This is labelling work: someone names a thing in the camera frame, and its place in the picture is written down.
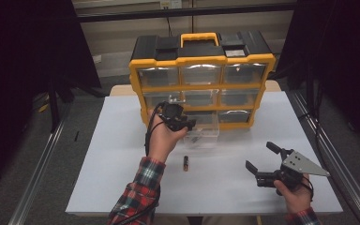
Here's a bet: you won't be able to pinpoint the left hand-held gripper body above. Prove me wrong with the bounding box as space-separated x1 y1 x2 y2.
159 98 188 132

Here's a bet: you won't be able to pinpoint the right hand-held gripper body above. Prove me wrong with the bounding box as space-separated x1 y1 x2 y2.
255 149 331 191

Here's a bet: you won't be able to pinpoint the clear plastic drawer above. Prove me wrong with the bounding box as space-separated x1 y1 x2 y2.
182 111 220 149

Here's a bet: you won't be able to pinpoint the yellow black drawer organizer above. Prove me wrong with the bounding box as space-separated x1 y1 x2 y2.
128 30 277 132

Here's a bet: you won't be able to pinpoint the person's left hand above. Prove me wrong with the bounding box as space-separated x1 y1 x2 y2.
144 109 188 163

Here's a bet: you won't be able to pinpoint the person's right hand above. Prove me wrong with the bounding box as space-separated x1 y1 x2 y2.
274 175 312 216

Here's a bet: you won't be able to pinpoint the grid of clear drawers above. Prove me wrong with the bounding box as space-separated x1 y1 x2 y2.
136 63 267 127

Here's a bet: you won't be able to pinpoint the black horizontal bar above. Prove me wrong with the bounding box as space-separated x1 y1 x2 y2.
74 2 298 23

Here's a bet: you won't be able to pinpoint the black curtain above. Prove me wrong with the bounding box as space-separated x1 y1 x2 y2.
0 0 102 196
276 0 360 156

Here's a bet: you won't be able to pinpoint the yellow floor object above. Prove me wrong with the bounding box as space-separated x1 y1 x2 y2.
37 94 50 113

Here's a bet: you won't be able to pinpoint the metal floor rail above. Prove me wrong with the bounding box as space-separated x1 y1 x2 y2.
289 90 360 225
7 120 67 225

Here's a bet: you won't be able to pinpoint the black floor cables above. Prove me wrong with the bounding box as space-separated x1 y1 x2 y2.
297 90 323 152

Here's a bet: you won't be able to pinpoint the black hanging cable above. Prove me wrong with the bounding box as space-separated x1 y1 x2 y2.
165 7 173 38

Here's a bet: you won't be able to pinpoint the white wall outlet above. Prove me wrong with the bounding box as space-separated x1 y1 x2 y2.
159 0 183 9

